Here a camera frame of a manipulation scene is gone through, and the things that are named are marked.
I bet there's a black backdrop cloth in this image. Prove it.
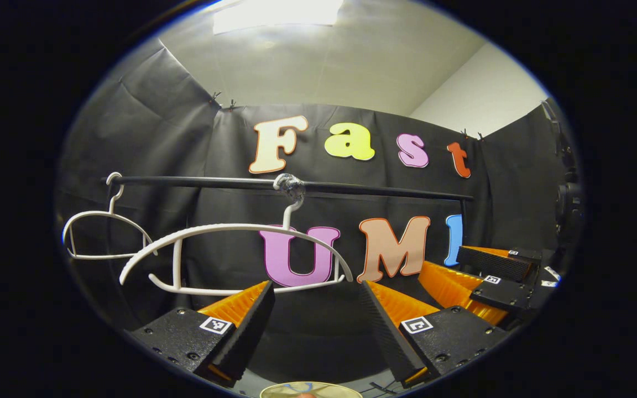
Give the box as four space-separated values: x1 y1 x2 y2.
56 39 582 382

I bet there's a black clothes rail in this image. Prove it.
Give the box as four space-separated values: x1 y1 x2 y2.
101 175 476 255

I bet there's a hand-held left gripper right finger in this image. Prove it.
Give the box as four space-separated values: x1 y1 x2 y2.
357 279 511 389

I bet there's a white plastic clothes hanger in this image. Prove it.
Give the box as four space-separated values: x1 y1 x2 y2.
62 172 157 260

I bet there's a white taped-hook clothes hanger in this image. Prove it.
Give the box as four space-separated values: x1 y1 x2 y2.
118 173 354 296

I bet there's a beige round laundry hamper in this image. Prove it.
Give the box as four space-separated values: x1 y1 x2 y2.
259 381 363 398

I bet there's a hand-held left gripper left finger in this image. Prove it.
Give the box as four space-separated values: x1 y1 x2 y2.
129 280 276 389

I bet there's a ceiling light panel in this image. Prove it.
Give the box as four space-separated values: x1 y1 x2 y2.
212 0 345 35

